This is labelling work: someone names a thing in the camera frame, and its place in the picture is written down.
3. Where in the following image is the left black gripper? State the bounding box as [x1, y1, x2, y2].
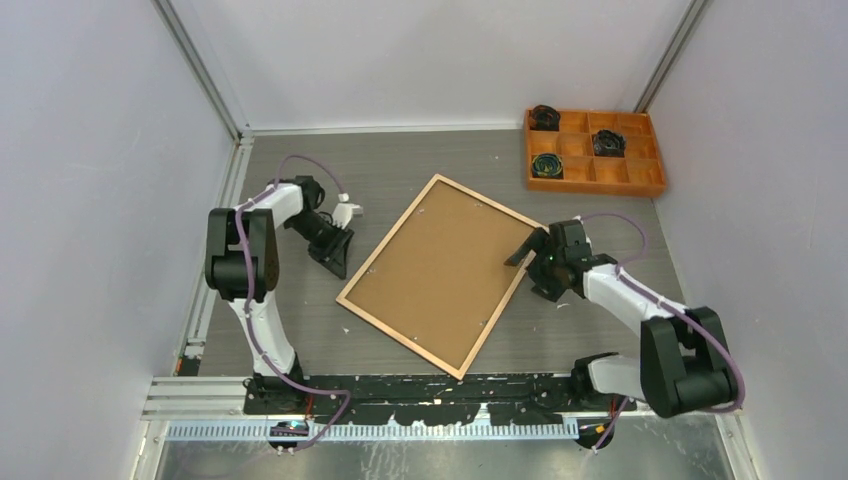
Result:
[286, 213, 354, 279]

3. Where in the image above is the black tape roll middle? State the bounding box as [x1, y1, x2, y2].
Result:
[592, 129, 627, 158]

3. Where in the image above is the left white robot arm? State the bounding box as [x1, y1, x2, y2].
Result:
[204, 175, 363, 414]

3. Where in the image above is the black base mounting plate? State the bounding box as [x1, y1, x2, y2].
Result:
[242, 373, 622, 426]

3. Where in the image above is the aluminium front rail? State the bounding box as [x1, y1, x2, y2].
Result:
[140, 370, 745, 444]

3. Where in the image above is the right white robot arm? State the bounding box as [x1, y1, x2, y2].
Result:
[504, 217, 746, 418]

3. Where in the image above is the black green tape roll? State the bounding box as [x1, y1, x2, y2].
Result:
[530, 152, 564, 180]

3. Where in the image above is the wooden picture frame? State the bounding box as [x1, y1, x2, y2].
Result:
[335, 173, 550, 382]

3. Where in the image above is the black tape roll back left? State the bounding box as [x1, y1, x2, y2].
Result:
[528, 104, 561, 132]

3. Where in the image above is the orange compartment tray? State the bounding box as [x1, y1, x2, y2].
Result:
[522, 107, 667, 199]

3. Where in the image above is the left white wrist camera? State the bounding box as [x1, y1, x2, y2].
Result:
[331, 193, 364, 229]

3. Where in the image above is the brown backing board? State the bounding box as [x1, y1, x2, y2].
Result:
[344, 181, 539, 372]

